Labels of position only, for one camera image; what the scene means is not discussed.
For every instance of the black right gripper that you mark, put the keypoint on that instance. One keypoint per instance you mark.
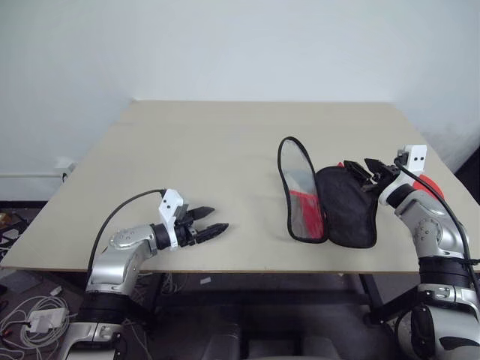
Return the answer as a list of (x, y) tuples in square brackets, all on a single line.
[(388, 176)]

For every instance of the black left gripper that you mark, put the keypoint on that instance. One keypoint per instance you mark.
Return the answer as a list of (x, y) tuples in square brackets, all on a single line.
[(185, 234)]

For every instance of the black and red zipper pouch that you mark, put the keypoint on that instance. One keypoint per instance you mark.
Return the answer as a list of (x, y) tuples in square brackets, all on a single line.
[(348, 213)]

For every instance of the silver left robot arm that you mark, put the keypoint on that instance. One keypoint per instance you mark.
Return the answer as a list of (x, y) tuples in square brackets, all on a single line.
[(112, 262)]

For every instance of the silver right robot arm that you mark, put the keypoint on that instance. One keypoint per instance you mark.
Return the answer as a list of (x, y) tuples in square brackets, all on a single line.
[(435, 240)]

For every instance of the black panel beside table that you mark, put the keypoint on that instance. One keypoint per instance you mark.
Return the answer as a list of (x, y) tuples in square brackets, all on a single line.
[(470, 168)]

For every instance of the dark grey rounded base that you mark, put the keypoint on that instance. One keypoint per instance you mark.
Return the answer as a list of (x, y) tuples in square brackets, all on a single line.
[(270, 330)]

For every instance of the white floor power strip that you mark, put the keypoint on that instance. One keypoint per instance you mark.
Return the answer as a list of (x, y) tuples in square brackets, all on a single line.
[(47, 320)]

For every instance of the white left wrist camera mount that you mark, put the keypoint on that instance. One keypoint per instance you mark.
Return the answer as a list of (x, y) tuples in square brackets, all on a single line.
[(169, 202)]

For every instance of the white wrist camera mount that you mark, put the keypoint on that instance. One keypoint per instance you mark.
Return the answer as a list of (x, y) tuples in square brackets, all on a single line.
[(416, 155), (169, 202)]

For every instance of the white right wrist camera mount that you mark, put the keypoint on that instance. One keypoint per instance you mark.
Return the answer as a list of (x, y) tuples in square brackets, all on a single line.
[(416, 155)]

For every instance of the black metal table frame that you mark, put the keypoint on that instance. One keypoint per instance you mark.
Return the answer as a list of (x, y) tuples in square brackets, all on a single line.
[(367, 296)]

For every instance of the white wall socket box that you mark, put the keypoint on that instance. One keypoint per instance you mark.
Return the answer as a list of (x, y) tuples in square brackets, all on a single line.
[(64, 167)]

